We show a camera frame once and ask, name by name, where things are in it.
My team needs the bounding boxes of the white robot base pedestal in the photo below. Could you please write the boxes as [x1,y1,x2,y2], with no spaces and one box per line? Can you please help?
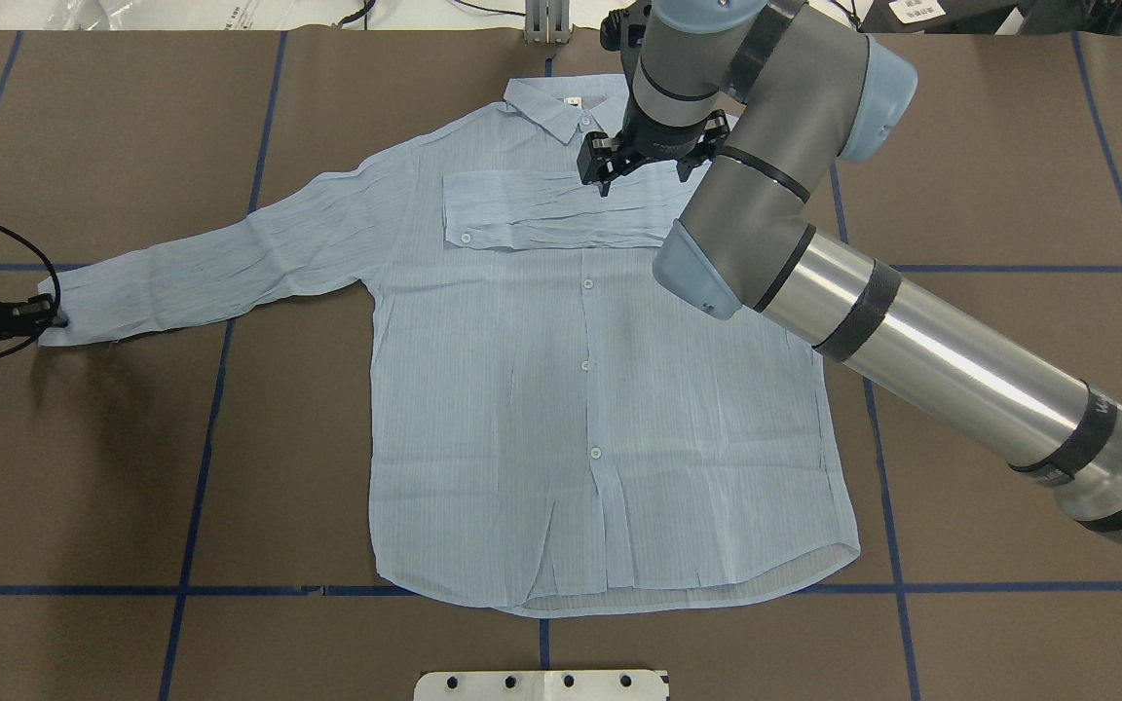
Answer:
[413,668,672,700]

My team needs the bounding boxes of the grey aluminium frame post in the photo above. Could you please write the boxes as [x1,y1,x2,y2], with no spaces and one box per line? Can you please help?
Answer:
[524,0,573,46]

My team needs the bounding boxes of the light blue button shirt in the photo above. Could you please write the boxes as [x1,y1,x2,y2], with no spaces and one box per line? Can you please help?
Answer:
[42,74,861,618]

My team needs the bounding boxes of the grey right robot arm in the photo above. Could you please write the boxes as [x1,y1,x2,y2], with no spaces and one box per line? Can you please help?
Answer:
[578,1,1122,546]

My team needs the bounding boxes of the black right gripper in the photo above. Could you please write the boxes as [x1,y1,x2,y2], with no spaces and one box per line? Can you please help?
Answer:
[578,108,730,197]

